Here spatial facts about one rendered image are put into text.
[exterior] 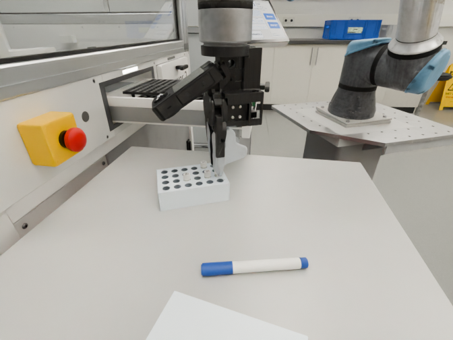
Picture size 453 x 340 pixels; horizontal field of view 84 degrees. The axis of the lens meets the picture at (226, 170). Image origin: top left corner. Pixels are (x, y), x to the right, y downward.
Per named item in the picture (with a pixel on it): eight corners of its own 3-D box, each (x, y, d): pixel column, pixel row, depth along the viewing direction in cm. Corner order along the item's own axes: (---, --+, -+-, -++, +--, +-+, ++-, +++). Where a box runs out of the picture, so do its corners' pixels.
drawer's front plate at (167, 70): (189, 83, 113) (187, 57, 108) (165, 99, 88) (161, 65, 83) (185, 83, 113) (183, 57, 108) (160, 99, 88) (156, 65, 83)
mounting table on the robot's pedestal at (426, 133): (356, 123, 119) (363, 98, 114) (451, 166, 82) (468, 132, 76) (268, 131, 109) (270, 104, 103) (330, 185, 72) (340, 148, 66)
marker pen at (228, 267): (303, 262, 34) (305, 253, 33) (308, 271, 33) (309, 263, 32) (201, 268, 33) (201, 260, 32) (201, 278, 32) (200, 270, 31)
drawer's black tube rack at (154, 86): (224, 102, 77) (223, 80, 74) (212, 121, 62) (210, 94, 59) (155, 100, 80) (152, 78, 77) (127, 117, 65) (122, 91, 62)
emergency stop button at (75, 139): (92, 146, 44) (85, 124, 42) (76, 156, 41) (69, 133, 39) (76, 145, 45) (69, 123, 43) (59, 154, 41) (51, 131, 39)
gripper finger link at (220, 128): (227, 160, 40) (226, 104, 36) (218, 161, 40) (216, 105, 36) (220, 150, 44) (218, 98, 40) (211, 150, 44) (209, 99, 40)
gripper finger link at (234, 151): (249, 179, 45) (251, 128, 40) (216, 183, 43) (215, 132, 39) (243, 171, 47) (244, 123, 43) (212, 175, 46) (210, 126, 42)
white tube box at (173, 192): (218, 177, 53) (218, 161, 51) (229, 200, 46) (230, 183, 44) (158, 185, 50) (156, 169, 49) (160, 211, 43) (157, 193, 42)
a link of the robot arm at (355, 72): (352, 76, 90) (363, 34, 83) (390, 84, 80) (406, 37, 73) (330, 81, 84) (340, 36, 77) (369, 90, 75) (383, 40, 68)
